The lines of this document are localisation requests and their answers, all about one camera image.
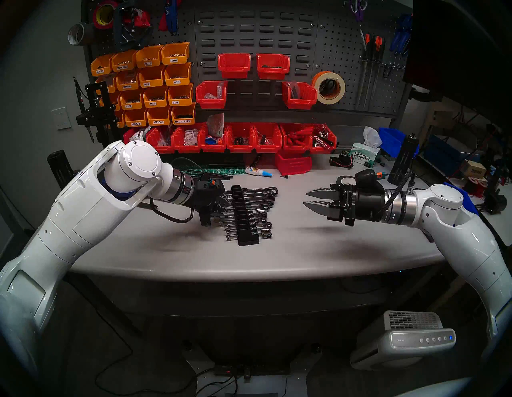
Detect purple handled scissors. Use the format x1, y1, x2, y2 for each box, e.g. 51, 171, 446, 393
349, 0, 368, 22

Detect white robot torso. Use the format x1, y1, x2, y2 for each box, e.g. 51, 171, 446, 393
394, 376, 474, 397

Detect blue plastic bin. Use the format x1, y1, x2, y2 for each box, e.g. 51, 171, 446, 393
378, 127, 420, 158
444, 182, 480, 217

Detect orange bin labelled M4-6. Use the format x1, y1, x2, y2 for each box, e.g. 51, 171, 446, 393
138, 66, 166, 88

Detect red and yellow tape roll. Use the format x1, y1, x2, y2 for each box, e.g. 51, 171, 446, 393
93, 0, 119, 30

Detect orange bin labelled M4X4X6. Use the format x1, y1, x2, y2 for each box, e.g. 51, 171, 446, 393
116, 71, 141, 92

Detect orange bin labelled M2.5-6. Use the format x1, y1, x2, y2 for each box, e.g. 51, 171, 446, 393
123, 108, 148, 128

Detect black power strip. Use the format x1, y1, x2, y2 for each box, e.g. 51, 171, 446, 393
214, 363, 290, 377

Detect orange bin labelled M3-12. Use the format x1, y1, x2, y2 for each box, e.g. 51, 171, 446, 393
119, 90, 144, 110

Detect black soldering press stand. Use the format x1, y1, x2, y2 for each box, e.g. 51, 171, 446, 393
76, 82, 130, 148

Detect orange bin labelled M4-0.7X6 HEX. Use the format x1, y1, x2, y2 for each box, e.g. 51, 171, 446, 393
171, 102, 196, 125

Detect black desk device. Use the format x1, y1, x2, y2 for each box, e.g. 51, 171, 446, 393
482, 164, 508, 215

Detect small cardboard box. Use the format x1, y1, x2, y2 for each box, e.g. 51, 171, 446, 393
460, 160, 487, 179

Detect orange bin labelled M3-6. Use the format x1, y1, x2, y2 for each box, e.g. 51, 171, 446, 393
167, 82, 194, 106

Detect Kimtech tissue box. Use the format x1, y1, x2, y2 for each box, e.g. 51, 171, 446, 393
349, 126, 383, 168

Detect orange bin labelled M3-8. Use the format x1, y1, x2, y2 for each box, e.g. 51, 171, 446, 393
143, 86, 170, 108

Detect green cutting mat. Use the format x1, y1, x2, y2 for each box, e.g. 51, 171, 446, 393
180, 165, 246, 176

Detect black cylindrical bottle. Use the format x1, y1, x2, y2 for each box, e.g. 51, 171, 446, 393
387, 134, 419, 185

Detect black metal clamp tool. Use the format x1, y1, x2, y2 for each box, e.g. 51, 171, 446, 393
113, 0, 152, 52

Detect longest chrome ratcheting wrench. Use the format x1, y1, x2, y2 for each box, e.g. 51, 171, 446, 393
222, 186, 278, 197

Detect black wrench holder rack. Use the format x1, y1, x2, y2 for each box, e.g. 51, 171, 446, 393
231, 185, 261, 247

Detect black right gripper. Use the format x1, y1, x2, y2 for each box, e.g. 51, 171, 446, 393
303, 185, 384, 227

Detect orange bin labelled M3X5X4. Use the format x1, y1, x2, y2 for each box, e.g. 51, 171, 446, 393
90, 55, 114, 77

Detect white wall light switch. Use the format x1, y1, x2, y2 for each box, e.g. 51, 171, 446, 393
51, 107, 72, 130

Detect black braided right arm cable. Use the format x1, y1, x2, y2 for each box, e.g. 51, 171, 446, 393
376, 170, 414, 209

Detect black perforated cylinder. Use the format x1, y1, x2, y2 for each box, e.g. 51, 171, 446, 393
47, 150, 75, 189

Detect white air purifier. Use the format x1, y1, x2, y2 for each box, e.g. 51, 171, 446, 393
350, 310, 457, 371

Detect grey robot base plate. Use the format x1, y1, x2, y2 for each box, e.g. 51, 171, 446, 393
182, 342, 322, 397

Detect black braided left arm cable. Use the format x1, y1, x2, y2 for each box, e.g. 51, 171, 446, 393
148, 198, 195, 224

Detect dark grey pegboard tool panel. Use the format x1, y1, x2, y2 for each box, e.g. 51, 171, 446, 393
82, 0, 414, 120

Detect black soldering iron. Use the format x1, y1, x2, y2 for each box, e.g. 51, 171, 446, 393
73, 77, 96, 144

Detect red pouch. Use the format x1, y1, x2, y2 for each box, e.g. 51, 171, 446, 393
128, 8, 152, 28

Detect orange bin labelled M3X6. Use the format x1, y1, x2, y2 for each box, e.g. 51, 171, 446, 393
161, 42, 190, 66

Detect dark blue storage crate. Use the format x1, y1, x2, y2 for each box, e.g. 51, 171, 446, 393
424, 134, 462, 174

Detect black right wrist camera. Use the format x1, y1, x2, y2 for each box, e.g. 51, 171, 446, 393
354, 169, 386, 190

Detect grey duct tape roll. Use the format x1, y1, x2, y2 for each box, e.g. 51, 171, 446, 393
68, 22, 96, 46

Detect red plastic parts bin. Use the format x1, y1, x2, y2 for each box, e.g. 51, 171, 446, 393
171, 126, 202, 154
256, 53, 290, 80
253, 122, 283, 153
146, 126, 176, 154
279, 123, 314, 154
217, 53, 252, 79
225, 122, 256, 153
199, 123, 228, 153
274, 152, 313, 176
195, 80, 228, 110
310, 124, 338, 154
282, 82, 318, 110
123, 128, 149, 144

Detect orange bin labelled M3-4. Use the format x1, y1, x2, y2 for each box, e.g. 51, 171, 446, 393
164, 62, 192, 86

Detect cream masking tape roll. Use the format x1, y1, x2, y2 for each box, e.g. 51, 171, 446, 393
311, 71, 346, 105

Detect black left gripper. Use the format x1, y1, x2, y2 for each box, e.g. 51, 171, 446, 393
191, 192, 234, 227

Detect orange handled screwdriver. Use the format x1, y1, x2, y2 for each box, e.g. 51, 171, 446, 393
362, 33, 372, 108
372, 35, 384, 108

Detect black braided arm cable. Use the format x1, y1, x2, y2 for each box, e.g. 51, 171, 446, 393
376, 170, 414, 209
148, 198, 195, 224

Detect black monitor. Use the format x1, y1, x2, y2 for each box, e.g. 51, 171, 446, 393
404, 0, 512, 132

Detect orange bin labelled M3X8 BAD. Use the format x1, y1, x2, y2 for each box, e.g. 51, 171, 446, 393
111, 50, 138, 73

